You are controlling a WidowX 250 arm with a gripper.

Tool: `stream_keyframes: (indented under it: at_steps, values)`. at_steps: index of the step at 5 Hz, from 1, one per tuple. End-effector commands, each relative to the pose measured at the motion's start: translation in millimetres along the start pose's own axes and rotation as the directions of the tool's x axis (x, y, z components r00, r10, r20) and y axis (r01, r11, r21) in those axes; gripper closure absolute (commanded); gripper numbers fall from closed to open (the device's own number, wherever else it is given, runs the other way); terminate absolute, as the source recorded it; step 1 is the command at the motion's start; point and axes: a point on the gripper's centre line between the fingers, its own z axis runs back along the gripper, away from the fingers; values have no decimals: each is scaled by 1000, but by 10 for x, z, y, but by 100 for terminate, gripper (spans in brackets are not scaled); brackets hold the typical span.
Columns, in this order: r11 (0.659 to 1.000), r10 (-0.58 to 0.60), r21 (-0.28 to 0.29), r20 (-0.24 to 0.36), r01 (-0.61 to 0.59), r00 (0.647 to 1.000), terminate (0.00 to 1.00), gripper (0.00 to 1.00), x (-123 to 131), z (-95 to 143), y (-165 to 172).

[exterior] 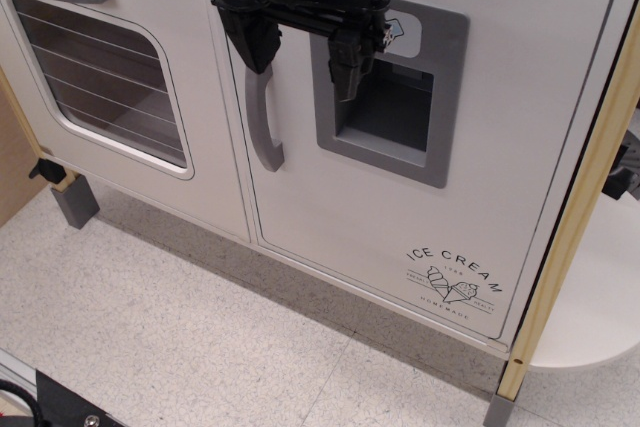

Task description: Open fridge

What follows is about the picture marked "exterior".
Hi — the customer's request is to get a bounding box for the black clamp at right edge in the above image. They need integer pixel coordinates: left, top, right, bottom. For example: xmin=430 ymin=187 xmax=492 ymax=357
xmin=602 ymin=142 xmax=639 ymax=200

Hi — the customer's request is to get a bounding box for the white toy kitchen cabinet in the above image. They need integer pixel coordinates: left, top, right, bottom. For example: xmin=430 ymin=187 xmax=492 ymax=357
xmin=0 ymin=0 xmax=640 ymax=354

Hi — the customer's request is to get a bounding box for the grey foot cap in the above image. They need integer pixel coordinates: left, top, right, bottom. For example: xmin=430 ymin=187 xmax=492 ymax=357
xmin=51 ymin=175 xmax=100 ymax=229
xmin=483 ymin=393 xmax=516 ymax=427

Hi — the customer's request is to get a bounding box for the white toy fridge door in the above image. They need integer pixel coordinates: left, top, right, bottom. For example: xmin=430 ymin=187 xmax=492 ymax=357
xmin=231 ymin=0 xmax=634 ymax=352

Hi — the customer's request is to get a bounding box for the light wooden left panel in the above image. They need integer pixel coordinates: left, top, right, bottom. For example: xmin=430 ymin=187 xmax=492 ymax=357
xmin=1 ymin=72 xmax=46 ymax=226

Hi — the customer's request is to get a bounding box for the white round table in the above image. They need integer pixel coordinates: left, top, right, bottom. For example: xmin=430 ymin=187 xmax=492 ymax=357
xmin=530 ymin=193 xmax=639 ymax=372

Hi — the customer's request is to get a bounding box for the grey ice dispenser panel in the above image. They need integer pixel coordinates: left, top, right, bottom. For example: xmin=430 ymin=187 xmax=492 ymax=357
xmin=310 ymin=0 xmax=470 ymax=188

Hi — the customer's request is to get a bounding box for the silver aluminium rail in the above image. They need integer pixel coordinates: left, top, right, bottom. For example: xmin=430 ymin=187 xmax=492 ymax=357
xmin=0 ymin=349 xmax=37 ymax=398

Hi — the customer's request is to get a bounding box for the black knob on left post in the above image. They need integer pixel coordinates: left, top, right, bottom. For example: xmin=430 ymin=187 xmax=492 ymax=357
xmin=28 ymin=158 xmax=66 ymax=184

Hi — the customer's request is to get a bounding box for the grey fridge door handle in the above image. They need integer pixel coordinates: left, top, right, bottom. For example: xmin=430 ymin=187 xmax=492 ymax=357
xmin=245 ymin=65 xmax=284 ymax=172

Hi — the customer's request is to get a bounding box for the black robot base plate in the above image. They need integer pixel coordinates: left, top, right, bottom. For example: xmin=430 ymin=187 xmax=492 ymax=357
xmin=36 ymin=370 xmax=123 ymax=427

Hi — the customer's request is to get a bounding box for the grey right foot cap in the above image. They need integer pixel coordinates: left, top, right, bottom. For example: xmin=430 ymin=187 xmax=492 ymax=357
xmin=483 ymin=393 xmax=516 ymax=427

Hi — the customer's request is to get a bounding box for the light wooden right post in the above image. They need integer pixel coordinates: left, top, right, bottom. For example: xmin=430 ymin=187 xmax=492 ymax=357
xmin=497 ymin=9 xmax=639 ymax=401

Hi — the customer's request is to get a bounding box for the white oven door with window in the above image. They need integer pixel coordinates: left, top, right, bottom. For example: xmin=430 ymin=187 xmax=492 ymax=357
xmin=0 ymin=0 xmax=196 ymax=182

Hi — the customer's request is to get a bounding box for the grey left foot cap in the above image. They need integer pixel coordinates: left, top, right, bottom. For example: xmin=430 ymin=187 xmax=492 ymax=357
xmin=51 ymin=175 xmax=100 ymax=229

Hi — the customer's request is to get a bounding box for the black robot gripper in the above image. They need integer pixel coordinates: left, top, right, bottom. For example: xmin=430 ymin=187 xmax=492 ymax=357
xmin=212 ymin=0 xmax=392 ymax=102

